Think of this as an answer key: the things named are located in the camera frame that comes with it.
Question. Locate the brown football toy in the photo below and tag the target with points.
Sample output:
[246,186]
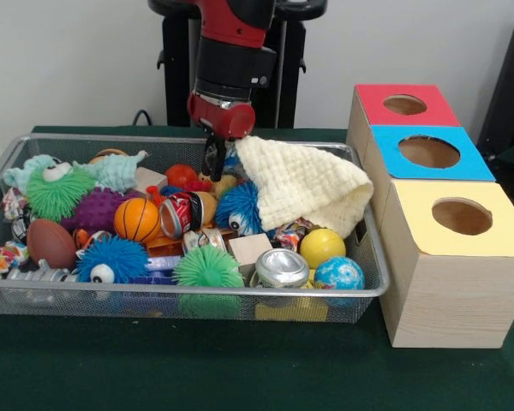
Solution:
[51,244]

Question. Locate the orange basketball toy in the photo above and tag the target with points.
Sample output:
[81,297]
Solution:
[138,219]

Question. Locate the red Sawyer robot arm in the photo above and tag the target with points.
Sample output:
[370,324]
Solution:
[231,55]

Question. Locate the dark green tablecloth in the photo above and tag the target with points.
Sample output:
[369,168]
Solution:
[197,368]

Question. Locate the cream waffle cloth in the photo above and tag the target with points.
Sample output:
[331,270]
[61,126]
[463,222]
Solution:
[304,184]

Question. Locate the crushed silver can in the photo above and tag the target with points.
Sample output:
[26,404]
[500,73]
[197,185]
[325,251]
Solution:
[282,267]

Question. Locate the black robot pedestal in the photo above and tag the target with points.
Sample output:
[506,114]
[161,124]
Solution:
[175,64]

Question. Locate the blue globe ball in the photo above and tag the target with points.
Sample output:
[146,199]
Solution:
[339,274]

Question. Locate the yellow ball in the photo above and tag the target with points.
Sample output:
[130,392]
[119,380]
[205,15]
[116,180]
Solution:
[322,248]

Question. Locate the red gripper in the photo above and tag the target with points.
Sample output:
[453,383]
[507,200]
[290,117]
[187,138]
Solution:
[222,120]

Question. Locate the green spiky ball with eyes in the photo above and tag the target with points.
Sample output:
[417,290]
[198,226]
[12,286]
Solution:
[57,192]

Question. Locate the black panel on stand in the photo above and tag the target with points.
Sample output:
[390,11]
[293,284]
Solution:
[509,85]

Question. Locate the purple spiky ball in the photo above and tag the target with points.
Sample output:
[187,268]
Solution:
[96,210]

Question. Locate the blue spiky ball with eye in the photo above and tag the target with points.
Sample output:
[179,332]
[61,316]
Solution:
[115,257]

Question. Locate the crushed clear plastic bottle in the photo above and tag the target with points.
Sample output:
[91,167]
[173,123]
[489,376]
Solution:
[232,160]

